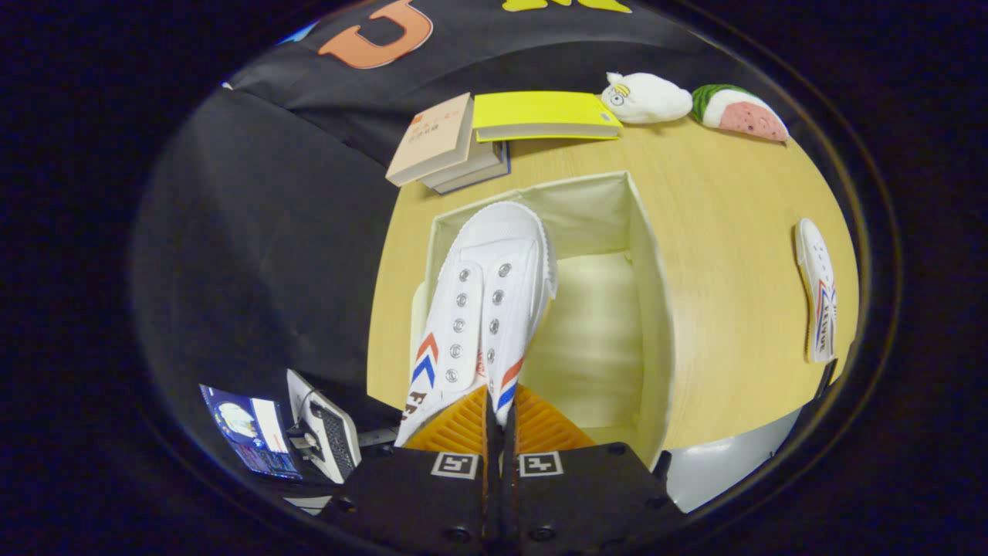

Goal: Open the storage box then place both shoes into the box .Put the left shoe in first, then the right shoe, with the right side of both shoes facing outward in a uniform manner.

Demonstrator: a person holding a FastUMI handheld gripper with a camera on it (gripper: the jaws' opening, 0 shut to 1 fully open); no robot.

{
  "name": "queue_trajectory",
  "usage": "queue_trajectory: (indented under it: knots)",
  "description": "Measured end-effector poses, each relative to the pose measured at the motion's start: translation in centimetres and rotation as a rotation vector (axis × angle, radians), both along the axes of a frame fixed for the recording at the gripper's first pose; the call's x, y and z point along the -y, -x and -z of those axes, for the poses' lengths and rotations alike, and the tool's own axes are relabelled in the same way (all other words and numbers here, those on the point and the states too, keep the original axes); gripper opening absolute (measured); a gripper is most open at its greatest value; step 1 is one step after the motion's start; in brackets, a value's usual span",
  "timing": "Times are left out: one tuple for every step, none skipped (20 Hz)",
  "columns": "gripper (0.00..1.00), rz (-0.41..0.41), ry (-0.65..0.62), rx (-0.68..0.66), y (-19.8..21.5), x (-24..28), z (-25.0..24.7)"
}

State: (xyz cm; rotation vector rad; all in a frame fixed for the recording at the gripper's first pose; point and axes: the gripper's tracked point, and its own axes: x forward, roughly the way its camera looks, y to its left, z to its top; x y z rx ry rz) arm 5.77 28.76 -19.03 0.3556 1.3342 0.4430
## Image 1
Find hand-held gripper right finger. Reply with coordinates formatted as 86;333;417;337
503;384;688;556

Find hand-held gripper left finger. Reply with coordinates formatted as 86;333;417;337
316;385;499;556

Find green fabric storage box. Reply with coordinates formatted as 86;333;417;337
409;171;678;468

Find white canvas shoe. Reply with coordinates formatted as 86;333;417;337
394;201;559;449
794;218;838;364

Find laptop screen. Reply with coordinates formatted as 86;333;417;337
198;384;303;480

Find stack of pale books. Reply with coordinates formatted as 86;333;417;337
419;131;512;195

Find black backdrop cloth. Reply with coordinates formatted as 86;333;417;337
130;0;742;480

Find beige book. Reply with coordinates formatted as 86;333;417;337
385;93;475;188

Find yellow book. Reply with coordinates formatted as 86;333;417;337
472;90;624;143

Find white plush toy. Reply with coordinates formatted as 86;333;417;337
601;72;694;125

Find watermelon slice plush toy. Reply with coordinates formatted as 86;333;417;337
691;83;790;144

